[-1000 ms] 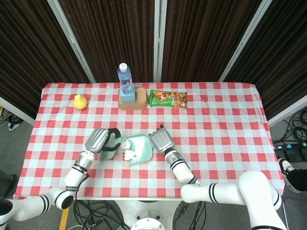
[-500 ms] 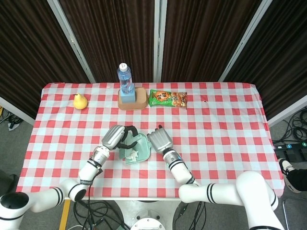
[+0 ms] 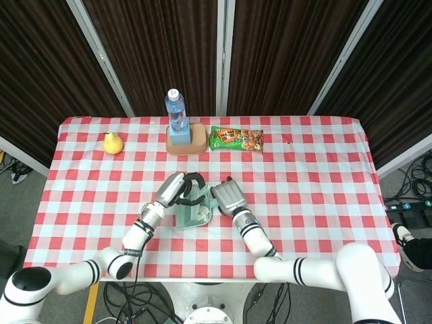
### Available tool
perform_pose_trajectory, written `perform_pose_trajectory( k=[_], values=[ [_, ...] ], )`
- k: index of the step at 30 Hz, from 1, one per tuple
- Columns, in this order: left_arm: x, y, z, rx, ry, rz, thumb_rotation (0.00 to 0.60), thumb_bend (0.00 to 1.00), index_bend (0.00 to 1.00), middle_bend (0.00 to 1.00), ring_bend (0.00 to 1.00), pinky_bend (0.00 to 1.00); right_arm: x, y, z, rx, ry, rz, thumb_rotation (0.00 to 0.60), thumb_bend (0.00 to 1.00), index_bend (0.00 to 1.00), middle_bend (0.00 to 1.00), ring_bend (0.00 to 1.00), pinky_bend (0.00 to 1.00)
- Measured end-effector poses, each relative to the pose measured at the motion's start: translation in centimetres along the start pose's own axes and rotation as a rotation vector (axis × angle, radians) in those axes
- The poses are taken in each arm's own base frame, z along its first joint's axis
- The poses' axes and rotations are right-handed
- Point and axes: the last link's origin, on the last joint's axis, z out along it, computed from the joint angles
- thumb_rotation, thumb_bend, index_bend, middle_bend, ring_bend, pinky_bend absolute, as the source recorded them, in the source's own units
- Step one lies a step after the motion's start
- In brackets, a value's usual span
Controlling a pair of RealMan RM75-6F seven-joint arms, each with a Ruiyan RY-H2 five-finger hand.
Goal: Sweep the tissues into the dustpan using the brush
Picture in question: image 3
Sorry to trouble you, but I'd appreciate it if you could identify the black floor cable bundle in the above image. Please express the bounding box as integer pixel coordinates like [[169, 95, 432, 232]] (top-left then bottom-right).
[[101, 281, 185, 324], [394, 150, 432, 203]]

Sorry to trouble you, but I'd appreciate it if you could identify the red white checkered tablecloth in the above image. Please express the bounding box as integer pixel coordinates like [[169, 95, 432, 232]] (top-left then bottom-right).
[[24, 115, 401, 284]]

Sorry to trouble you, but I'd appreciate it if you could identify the mint green hand brush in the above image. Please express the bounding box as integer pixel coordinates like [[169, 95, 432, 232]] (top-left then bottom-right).
[[175, 189, 204, 232]]

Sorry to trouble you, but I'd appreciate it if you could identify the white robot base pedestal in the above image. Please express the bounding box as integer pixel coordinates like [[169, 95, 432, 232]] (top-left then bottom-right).
[[157, 281, 258, 324]]

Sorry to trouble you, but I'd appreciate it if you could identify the light blue box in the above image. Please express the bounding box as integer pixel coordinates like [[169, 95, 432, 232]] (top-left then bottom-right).
[[169, 117, 193, 147]]

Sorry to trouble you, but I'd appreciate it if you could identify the clear plastic water bottle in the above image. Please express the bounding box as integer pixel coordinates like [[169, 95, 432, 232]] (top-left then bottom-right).
[[164, 88, 190, 134]]

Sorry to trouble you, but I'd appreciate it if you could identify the black white sneaker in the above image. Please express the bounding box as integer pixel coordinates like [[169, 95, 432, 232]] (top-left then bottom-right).
[[391, 222, 425, 273]]

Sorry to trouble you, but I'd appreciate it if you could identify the dark brown partition panel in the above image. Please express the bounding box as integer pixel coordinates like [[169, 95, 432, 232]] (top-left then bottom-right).
[[0, 0, 133, 167], [82, 0, 221, 117], [316, 0, 432, 169], [226, 0, 373, 117]]

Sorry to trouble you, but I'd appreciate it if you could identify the brown oval tray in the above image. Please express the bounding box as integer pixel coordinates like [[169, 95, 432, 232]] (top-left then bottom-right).
[[165, 122, 209, 156]]

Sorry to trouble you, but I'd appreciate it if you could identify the yellow pear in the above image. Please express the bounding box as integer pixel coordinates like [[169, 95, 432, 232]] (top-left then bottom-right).
[[102, 131, 124, 155]]

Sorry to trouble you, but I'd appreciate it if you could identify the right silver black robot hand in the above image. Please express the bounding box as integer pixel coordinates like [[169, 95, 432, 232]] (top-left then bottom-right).
[[210, 175, 248, 216]]

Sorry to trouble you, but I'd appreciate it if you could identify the white partition frame post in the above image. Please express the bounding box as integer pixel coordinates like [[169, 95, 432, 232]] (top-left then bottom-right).
[[65, 0, 136, 118], [306, 0, 389, 117], [214, 0, 236, 117]]

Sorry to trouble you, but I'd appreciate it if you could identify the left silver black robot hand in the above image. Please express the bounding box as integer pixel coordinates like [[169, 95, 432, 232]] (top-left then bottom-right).
[[154, 171, 207, 208]]

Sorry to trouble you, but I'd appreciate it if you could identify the green snack bag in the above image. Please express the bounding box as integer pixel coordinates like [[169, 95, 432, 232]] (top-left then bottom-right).
[[208, 125, 265, 155]]

